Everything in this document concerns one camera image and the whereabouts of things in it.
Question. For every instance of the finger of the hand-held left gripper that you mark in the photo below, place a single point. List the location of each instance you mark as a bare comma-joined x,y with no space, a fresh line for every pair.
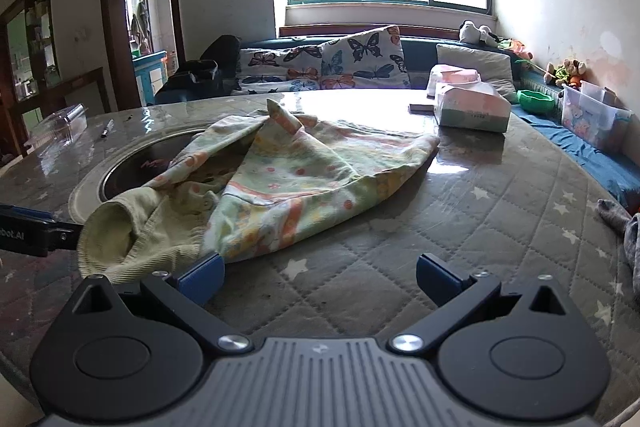
27,213
62,237

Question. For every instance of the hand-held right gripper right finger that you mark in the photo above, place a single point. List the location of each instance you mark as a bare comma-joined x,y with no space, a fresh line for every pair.
435,278

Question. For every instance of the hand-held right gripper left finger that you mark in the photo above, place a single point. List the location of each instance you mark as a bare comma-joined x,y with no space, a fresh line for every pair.
202,279

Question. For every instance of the patterned green children's garment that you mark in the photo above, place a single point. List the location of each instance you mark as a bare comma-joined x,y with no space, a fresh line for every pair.
300,187

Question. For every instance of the hanging clothes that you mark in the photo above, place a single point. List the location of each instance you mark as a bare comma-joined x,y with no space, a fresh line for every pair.
139,24

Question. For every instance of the clear plastic container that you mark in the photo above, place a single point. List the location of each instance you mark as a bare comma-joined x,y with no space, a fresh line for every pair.
62,127

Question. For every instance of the round metal table stove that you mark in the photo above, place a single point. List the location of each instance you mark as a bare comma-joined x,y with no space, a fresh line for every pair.
145,162

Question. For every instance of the black marker pen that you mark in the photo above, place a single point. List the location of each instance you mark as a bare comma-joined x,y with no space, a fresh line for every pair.
107,129

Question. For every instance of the wooden framed board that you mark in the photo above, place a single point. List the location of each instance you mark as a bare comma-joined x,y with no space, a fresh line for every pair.
90,79

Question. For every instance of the dark wooden cabinet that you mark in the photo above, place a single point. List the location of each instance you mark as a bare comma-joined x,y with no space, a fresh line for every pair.
30,57

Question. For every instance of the large tissue pack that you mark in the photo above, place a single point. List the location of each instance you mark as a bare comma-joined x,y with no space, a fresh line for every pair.
470,112

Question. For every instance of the small dark flat box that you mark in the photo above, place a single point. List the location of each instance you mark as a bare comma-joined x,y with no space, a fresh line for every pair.
421,108

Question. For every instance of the blue cabinet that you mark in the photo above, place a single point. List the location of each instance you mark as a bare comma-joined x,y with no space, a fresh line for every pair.
150,77

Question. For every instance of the grey sock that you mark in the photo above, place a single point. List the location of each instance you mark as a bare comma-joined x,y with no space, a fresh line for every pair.
627,237

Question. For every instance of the blue sofa sheet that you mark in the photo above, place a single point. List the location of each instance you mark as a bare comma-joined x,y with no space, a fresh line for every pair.
595,157

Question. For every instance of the green bowl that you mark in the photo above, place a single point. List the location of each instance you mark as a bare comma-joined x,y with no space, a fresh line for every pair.
535,102

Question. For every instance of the small pink tissue pack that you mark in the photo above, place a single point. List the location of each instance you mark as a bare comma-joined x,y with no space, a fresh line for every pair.
450,74

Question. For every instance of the black bag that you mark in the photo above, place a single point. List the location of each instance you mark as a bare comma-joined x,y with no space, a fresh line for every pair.
200,74

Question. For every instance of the grey pillow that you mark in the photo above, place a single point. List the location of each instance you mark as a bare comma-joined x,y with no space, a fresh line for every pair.
475,67

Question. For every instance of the clear plastic storage box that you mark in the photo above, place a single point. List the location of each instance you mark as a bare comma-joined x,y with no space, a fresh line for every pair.
587,117

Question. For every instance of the long butterfly print pillow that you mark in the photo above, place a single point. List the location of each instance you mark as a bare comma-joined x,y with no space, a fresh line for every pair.
280,67

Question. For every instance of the large butterfly print pillow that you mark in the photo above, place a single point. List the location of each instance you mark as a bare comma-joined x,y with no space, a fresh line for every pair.
365,57

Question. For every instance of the orange and green plush toy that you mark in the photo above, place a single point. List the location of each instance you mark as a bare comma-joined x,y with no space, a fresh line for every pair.
517,48

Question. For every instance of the brown plush toys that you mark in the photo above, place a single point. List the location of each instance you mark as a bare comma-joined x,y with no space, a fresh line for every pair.
565,69

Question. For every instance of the white and black plush dog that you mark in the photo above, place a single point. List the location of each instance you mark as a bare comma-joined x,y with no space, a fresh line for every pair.
475,32

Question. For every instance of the dark wooden door frame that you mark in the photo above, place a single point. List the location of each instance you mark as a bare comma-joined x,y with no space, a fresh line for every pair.
112,32

